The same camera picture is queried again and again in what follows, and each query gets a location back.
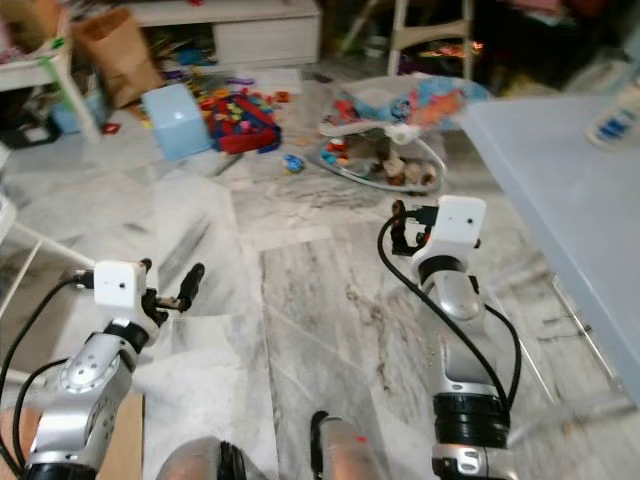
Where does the colourful baby bouncer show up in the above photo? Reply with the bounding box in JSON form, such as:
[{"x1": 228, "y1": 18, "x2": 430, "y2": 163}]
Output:
[{"x1": 315, "y1": 75, "x2": 491, "y2": 196}]

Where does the light blue tiled table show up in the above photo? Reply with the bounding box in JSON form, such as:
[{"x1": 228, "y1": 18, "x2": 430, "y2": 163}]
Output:
[{"x1": 455, "y1": 93, "x2": 640, "y2": 383}]

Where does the brown wooden board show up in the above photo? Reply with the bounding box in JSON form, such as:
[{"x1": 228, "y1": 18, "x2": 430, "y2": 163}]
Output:
[{"x1": 0, "y1": 393, "x2": 146, "y2": 480}]

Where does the light blue box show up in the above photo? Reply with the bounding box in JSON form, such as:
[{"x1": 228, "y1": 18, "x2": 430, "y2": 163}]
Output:
[{"x1": 142, "y1": 83, "x2": 213, "y2": 163}]

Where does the red blue toy pile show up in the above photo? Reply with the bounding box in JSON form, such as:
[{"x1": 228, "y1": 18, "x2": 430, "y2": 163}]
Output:
[{"x1": 198, "y1": 88, "x2": 281, "y2": 156}]

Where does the silver left robot leg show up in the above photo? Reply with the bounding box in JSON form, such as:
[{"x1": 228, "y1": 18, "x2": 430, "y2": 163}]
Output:
[{"x1": 160, "y1": 438, "x2": 246, "y2": 480}]

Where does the silver robot leg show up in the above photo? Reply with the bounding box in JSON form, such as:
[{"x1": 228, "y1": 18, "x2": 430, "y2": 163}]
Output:
[
  {"x1": 308, "y1": 410, "x2": 391, "y2": 480},
  {"x1": 160, "y1": 438, "x2": 246, "y2": 480}
]

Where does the white high chair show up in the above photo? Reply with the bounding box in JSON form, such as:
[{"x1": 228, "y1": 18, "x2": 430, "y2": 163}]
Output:
[{"x1": 345, "y1": 0, "x2": 476, "y2": 81}]

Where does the silver right robot leg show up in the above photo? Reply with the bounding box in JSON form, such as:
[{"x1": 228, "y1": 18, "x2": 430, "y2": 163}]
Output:
[{"x1": 308, "y1": 410, "x2": 391, "y2": 480}]

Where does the white television cabinet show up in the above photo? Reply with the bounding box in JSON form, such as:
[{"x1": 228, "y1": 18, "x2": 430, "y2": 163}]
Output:
[{"x1": 130, "y1": 0, "x2": 321, "y2": 69}]

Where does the brown paper bag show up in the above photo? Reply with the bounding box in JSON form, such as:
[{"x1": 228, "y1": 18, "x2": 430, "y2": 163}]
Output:
[{"x1": 72, "y1": 8, "x2": 161, "y2": 109}]

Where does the white plastic kids table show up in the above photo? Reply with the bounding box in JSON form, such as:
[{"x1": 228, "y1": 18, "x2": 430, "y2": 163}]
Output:
[{"x1": 0, "y1": 35, "x2": 106, "y2": 141}]

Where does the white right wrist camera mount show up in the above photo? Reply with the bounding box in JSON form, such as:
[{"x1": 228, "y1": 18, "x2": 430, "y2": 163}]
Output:
[{"x1": 430, "y1": 196, "x2": 488, "y2": 249}]

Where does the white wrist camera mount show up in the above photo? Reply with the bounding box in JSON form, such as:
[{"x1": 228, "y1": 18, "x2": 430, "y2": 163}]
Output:
[
  {"x1": 93, "y1": 260, "x2": 146, "y2": 307},
  {"x1": 430, "y1": 196, "x2": 488, "y2": 249}
]

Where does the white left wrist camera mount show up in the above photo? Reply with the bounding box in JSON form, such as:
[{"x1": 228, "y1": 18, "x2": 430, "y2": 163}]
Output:
[{"x1": 93, "y1": 260, "x2": 146, "y2": 307}]

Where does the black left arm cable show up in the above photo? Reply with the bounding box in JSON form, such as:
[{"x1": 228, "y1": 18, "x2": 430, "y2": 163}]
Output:
[{"x1": 0, "y1": 272, "x2": 99, "y2": 476}]

